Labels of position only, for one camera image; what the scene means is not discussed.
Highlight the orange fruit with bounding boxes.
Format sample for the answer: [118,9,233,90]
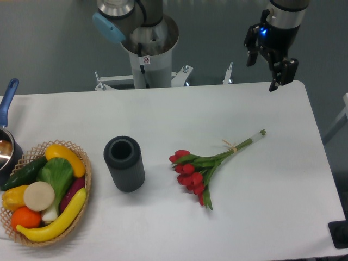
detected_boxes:
[11,207,41,231]

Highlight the green cucumber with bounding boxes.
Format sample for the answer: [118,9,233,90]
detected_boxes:
[1,157,47,191]

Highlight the purple sweet potato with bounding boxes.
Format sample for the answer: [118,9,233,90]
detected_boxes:
[59,177,85,213]

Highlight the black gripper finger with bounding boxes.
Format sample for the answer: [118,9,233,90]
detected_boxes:
[269,59,299,92]
[244,23,260,67]

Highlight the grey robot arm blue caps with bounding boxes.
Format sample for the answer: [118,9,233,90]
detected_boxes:
[92,1,309,92]

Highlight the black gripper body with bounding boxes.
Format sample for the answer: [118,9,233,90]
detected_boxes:
[258,23,300,60]

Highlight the woven wicker basket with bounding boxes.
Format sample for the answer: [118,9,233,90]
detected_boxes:
[1,140,92,247]

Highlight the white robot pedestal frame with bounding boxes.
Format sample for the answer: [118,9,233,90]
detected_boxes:
[94,48,234,91]

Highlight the green bok choy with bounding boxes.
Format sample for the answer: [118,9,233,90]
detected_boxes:
[36,158,73,224]

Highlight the white furniture piece at right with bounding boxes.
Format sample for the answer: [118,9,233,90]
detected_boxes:
[322,93,347,146]

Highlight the saucepan with blue handle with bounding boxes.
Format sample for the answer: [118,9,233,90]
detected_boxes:
[1,78,23,185]

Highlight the dark grey ribbed vase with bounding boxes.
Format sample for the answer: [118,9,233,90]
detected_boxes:
[103,136,145,192]

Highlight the yellow squash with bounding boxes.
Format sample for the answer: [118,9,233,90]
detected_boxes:
[45,144,86,178]

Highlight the yellow banana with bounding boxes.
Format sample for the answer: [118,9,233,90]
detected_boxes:
[16,188,87,243]

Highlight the black device at table edge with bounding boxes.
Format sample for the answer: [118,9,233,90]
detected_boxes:
[328,220,347,249]

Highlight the red tulip bouquet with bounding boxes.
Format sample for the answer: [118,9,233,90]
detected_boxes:
[169,129,267,210]

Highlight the yellow bell pepper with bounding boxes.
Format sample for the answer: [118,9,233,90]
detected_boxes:
[2,185,29,212]

